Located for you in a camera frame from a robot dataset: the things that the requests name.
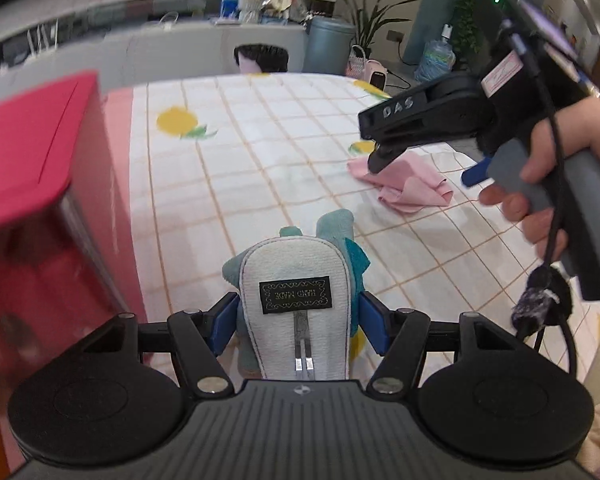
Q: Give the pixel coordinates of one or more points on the teal dinosaur plush toy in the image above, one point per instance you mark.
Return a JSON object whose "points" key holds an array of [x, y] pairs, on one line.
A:
{"points": [[337, 228]]}

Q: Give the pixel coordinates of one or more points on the pink bin with black bag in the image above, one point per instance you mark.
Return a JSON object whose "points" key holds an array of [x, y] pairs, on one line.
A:
{"points": [[261, 59]]}

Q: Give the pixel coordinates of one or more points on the trailing green ivy plant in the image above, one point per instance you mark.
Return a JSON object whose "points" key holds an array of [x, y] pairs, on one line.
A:
{"points": [[465, 31]]}

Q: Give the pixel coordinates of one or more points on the white wifi router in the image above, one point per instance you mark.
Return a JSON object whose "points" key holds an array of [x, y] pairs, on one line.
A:
{"points": [[42, 40]]}

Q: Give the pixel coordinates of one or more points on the pink cloth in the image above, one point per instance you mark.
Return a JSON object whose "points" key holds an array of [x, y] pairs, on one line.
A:
{"points": [[408, 185]]}

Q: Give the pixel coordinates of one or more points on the blue water jug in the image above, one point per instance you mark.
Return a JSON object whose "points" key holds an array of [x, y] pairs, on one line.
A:
{"points": [[438, 57]]}

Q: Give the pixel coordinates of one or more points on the grey green metal bin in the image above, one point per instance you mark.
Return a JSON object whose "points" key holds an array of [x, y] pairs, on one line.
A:
{"points": [[328, 45]]}

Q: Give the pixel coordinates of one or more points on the red Wonderlab box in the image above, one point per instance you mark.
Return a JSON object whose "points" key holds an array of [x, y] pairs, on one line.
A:
{"points": [[56, 229]]}

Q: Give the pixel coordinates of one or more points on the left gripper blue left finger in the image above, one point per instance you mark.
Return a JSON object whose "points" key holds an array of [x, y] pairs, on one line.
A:
{"points": [[220, 323]]}

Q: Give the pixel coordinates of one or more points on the pink space heater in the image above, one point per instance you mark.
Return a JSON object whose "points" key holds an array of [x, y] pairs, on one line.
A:
{"points": [[376, 74]]}

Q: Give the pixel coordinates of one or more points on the pink poster sheet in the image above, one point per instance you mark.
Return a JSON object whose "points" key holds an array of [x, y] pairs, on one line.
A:
{"points": [[117, 108]]}

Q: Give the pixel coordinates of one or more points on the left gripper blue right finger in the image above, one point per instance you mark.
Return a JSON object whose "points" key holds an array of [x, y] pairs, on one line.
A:
{"points": [[375, 319]]}

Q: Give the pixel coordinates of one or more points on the lemon pattern checked tablecloth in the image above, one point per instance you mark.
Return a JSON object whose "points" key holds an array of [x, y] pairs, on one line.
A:
{"points": [[218, 164]]}

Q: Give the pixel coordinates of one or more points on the tall green potted plant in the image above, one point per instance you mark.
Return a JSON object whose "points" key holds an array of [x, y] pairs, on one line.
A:
{"points": [[368, 19]]}

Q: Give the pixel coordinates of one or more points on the white TV console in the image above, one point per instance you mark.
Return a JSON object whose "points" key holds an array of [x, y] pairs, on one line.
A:
{"points": [[154, 53]]}

